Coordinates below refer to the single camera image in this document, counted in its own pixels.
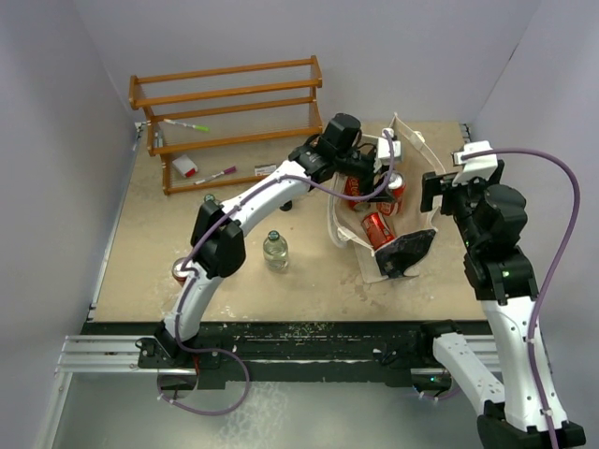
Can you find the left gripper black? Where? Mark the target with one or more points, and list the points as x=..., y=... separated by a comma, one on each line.
x=367, y=186

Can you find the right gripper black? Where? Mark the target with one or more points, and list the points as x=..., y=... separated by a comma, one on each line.
x=434, y=184

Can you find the cream canvas tote bag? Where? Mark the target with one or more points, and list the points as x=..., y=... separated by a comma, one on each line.
x=412, y=228

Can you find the red cola can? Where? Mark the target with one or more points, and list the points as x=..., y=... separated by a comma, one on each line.
x=351, y=188

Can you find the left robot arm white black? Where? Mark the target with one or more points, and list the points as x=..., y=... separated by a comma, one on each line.
x=218, y=248

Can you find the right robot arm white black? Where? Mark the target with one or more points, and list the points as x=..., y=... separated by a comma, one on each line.
x=520, y=407

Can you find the red black stamp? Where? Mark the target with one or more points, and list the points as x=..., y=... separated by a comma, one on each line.
x=286, y=205

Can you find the small white red label card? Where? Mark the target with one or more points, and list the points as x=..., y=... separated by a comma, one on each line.
x=264, y=170

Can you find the purple capped marker pen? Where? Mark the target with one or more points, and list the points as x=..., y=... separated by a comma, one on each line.
x=216, y=175

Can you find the wooden shelf rack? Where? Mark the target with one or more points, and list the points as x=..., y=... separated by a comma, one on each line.
x=249, y=109

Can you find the green capped marker pen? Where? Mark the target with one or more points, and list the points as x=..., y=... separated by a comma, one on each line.
x=197, y=127

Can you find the white red eraser box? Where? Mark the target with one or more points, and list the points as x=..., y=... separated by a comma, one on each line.
x=185, y=166

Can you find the grey metal clips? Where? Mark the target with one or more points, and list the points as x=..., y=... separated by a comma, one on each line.
x=158, y=141

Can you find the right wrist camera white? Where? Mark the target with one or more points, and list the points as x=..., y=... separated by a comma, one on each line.
x=473, y=164

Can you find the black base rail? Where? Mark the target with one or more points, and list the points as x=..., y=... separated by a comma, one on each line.
x=396, y=354

